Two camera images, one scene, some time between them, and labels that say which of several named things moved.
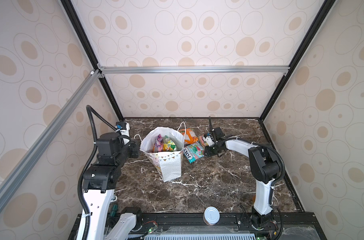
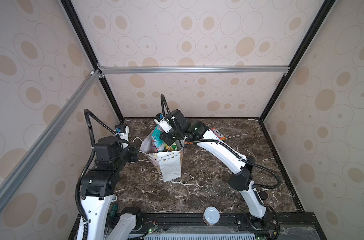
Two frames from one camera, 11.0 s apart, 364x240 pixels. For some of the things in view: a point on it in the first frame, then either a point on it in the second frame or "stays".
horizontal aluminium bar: (171, 69) stays
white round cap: (211, 216) stays
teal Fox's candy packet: (193, 151) to (158, 142)
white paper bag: (168, 164) stays
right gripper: (209, 153) to (164, 137)
